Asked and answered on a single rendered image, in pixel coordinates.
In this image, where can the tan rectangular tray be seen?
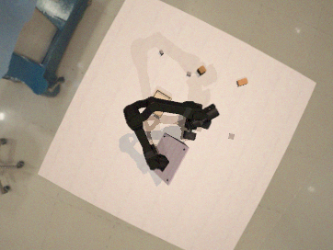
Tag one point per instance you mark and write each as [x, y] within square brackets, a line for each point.
[160, 94]

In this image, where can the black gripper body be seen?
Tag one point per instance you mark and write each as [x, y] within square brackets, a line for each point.
[189, 134]

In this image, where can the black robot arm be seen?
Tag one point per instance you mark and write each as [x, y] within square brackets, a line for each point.
[197, 116]

